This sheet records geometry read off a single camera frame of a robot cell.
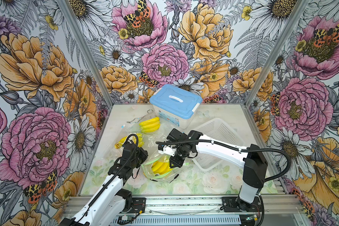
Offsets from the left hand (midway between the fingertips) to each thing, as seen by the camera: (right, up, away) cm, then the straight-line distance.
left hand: (148, 155), depth 84 cm
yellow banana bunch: (-1, +16, +18) cm, 25 cm away
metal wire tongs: (-14, +20, +28) cm, 37 cm away
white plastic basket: (+46, +13, +20) cm, 52 cm away
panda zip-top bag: (+13, -7, -14) cm, 20 cm away
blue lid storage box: (+16, +31, +14) cm, 38 cm away
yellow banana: (+8, -6, -3) cm, 10 cm away
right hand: (+16, -4, -9) cm, 18 cm away
